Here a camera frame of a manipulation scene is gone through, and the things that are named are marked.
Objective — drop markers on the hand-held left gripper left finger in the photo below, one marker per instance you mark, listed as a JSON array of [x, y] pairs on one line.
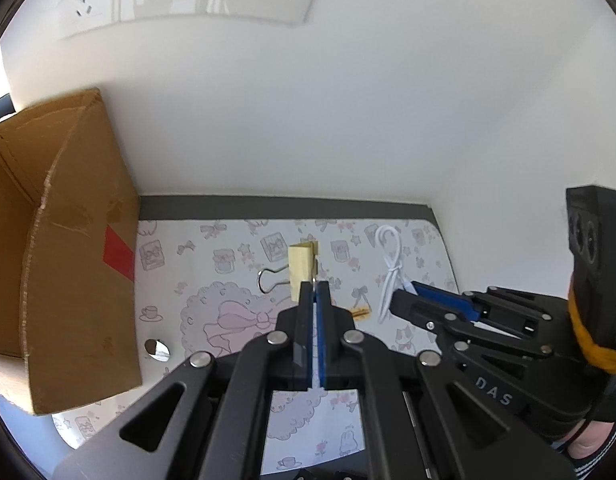
[[308, 325]]

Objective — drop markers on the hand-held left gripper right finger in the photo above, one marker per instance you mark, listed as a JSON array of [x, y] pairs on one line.
[[322, 325]]

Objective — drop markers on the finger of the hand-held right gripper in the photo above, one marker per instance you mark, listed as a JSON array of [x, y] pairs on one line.
[[418, 312], [445, 302]]

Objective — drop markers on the yellow binder clip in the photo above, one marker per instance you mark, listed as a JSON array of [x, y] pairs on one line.
[[303, 265]]

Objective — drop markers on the grey oval object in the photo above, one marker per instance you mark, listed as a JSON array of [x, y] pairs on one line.
[[156, 349]]

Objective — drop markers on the brown cardboard box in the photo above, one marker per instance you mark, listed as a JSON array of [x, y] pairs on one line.
[[78, 310]]

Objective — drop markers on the gold hair clip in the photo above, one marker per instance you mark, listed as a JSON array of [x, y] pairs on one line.
[[360, 314]]

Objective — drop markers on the white printed bear mat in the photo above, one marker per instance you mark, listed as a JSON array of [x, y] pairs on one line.
[[228, 285]]

